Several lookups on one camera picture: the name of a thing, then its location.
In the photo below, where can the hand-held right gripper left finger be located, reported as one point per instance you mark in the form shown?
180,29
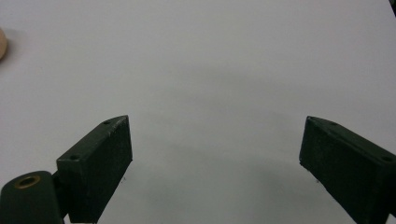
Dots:
93,165

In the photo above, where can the round beige object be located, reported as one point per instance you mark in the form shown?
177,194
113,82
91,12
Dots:
2,43

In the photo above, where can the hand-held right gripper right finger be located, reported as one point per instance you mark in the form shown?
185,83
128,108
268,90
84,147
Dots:
348,168

